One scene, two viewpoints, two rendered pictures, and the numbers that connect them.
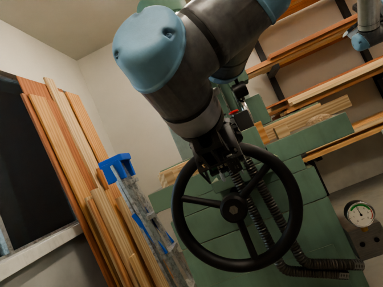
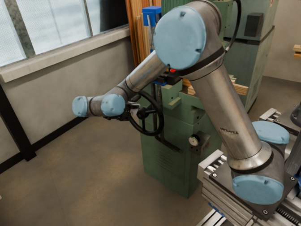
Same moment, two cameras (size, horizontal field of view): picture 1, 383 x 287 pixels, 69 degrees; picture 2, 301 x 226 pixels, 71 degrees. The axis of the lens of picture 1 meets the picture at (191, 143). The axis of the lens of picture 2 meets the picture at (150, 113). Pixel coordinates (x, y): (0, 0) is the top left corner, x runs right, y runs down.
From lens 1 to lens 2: 0.79 m
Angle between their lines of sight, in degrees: 48
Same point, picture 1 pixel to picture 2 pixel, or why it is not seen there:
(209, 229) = (147, 103)
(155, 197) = not seen: hidden behind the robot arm
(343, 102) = (242, 91)
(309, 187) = (187, 118)
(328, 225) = (187, 133)
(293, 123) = not seen: hidden behind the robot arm
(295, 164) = (187, 107)
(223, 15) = (96, 113)
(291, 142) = (190, 98)
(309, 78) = not seen: outside the picture
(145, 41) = (75, 111)
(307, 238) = (178, 131)
